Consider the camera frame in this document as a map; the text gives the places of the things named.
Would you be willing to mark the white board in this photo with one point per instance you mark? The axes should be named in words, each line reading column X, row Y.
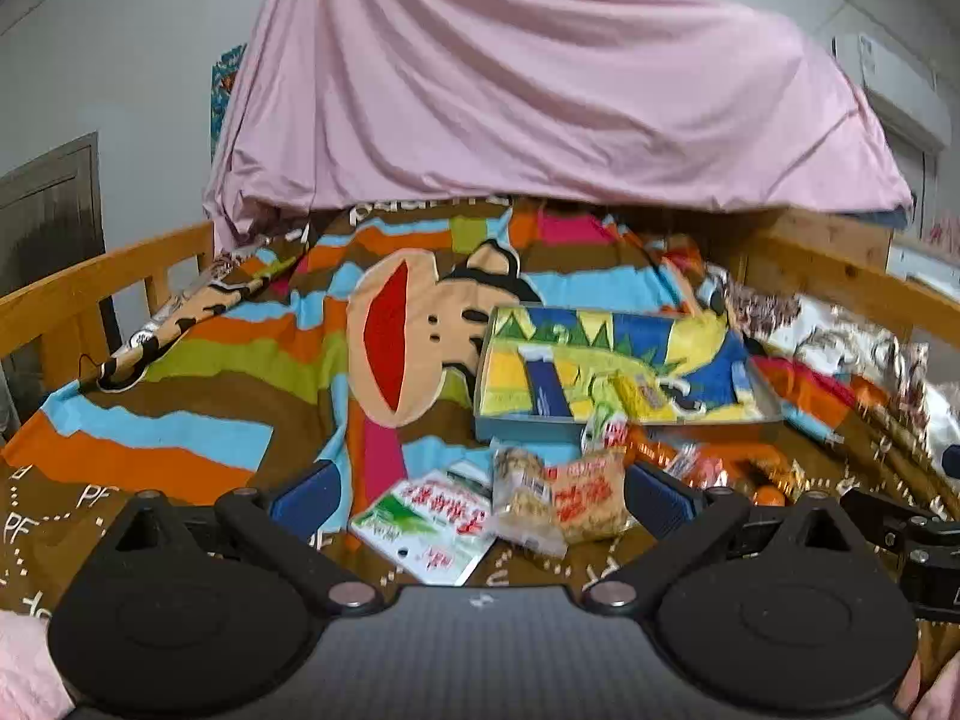
column 926, row 262

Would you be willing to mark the small green and red packet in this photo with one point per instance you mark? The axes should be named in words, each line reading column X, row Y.
column 609, row 431

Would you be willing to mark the colourful wall poster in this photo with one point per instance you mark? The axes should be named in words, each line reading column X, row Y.
column 226, row 90

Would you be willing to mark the striped cartoon blanket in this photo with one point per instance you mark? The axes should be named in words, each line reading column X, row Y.
column 225, row 390

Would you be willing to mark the brown floral patterned quilt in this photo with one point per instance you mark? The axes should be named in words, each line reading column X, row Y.
column 825, row 337

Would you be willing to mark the red and white snack packet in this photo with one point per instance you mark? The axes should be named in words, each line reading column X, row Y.
column 694, row 469

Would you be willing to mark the orange and red snack packet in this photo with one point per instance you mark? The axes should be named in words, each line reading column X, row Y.
column 589, row 499

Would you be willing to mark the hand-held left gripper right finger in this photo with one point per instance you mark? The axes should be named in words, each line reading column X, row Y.
column 661, row 504

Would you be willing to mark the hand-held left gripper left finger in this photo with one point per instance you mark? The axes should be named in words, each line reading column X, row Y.
column 307, row 501

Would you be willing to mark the person's pink clothing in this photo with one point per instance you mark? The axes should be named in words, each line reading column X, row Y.
column 26, row 667

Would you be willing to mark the orange tangerine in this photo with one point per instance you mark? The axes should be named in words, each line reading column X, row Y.
column 770, row 496

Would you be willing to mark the green and white snack packet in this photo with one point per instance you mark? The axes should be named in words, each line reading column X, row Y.
column 420, row 525

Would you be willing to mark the clear peanut snack packet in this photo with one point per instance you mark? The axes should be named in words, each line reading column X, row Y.
column 525, row 495

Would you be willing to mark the white air conditioner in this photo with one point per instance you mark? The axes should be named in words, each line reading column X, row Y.
column 892, row 82

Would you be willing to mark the grey door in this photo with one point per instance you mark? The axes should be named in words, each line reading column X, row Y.
column 45, row 217

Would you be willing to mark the pink hanging sheet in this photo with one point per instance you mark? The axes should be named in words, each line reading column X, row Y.
column 525, row 90

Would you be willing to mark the grey box with colourful print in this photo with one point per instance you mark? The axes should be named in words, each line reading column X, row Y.
column 525, row 429

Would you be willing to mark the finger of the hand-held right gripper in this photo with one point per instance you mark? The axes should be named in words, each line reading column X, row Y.
column 877, row 521

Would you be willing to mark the wooden bed end board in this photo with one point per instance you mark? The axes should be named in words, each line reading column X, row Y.
column 840, row 236

